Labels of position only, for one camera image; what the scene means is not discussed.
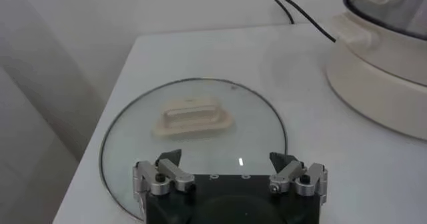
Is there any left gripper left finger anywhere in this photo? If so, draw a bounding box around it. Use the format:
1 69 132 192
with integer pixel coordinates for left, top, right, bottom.
132 148 196 210

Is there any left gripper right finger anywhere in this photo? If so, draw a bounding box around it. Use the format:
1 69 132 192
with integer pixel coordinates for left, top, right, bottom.
268 151 329 207

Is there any glass lid with cream handle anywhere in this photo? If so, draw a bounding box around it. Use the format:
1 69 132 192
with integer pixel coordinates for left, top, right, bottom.
99 77 289 221

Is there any white electric cooker base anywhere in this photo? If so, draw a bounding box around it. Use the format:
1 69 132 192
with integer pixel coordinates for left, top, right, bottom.
325 10 427 142

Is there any black cooker power cord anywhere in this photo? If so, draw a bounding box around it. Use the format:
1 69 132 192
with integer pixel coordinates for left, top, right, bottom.
268 0 337 43

